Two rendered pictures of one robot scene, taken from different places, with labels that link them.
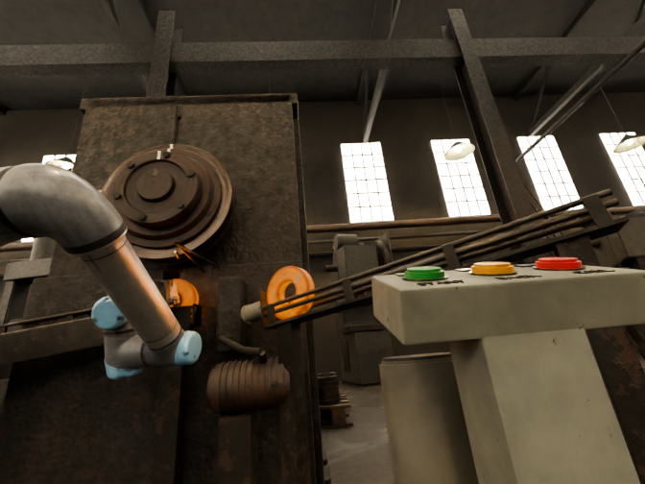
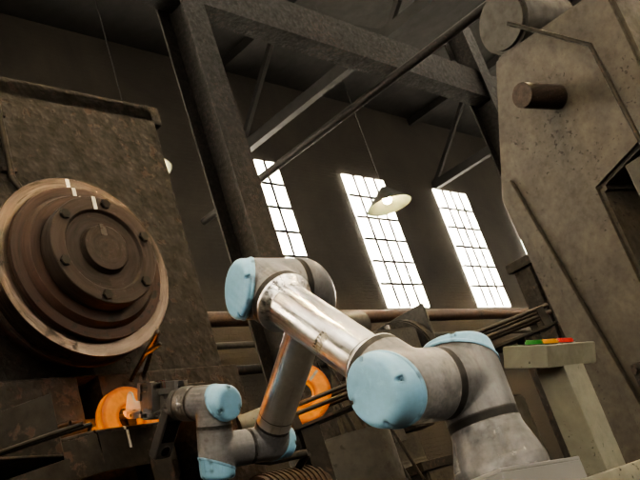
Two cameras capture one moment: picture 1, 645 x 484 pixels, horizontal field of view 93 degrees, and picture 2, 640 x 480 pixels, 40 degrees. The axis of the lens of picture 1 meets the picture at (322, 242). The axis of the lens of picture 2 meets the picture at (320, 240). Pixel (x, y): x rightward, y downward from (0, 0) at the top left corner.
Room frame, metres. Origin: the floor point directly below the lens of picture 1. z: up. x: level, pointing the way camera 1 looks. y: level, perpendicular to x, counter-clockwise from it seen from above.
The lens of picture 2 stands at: (-0.74, 1.60, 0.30)
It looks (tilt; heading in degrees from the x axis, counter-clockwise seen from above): 20 degrees up; 313
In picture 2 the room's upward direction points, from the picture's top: 19 degrees counter-clockwise
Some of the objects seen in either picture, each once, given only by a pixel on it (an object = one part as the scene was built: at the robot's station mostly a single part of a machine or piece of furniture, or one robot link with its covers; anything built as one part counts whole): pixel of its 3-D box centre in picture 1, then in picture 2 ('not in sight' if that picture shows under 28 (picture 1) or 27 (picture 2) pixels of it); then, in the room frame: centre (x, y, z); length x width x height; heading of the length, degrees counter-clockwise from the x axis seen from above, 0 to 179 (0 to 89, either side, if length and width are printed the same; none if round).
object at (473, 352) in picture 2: not in sight; (464, 377); (0.12, 0.45, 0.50); 0.13 x 0.12 x 0.14; 83
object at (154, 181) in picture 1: (157, 187); (101, 251); (0.91, 0.55, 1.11); 0.28 x 0.06 x 0.28; 94
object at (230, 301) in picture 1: (232, 314); (197, 434); (1.03, 0.32, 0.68); 0.11 x 0.08 x 0.24; 4
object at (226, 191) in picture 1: (170, 201); (79, 270); (1.00, 0.56, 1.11); 0.47 x 0.06 x 0.47; 94
